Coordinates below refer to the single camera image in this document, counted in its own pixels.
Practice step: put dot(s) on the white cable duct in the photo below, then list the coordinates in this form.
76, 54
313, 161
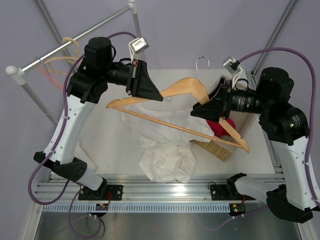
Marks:
139, 208

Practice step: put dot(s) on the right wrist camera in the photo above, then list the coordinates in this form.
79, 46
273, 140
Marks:
233, 67

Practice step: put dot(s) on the pink hanger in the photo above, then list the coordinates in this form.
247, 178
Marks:
47, 69

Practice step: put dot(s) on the light wooden hanger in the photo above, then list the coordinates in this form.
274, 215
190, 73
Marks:
69, 59

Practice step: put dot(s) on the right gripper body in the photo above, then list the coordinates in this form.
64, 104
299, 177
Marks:
227, 100

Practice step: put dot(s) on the white printed t shirt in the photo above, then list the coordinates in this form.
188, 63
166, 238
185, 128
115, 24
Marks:
168, 156

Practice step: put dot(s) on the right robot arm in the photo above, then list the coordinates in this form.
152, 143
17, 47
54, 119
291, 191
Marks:
286, 127

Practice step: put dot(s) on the clothes rack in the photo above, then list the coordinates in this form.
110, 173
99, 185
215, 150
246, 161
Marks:
18, 74

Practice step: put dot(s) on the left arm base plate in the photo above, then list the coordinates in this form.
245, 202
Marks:
107, 192

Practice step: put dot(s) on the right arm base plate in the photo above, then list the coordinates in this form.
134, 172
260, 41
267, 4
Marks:
219, 192

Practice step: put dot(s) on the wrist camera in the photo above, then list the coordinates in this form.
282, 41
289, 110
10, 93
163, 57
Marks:
233, 67
137, 47

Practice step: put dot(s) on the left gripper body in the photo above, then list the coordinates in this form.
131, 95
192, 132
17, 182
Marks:
132, 77

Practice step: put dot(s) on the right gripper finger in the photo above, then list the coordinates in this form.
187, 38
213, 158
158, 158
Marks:
219, 92
211, 110

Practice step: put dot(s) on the aluminium rail frame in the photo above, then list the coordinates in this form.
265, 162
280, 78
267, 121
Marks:
110, 150

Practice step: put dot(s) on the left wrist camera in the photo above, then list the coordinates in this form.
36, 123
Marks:
137, 47

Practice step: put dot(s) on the wicker basket with liner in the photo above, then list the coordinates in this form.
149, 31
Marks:
243, 122

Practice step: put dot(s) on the pink cloth in basket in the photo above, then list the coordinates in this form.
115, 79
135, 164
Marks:
218, 130

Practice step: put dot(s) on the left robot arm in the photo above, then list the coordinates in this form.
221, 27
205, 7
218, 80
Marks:
81, 93

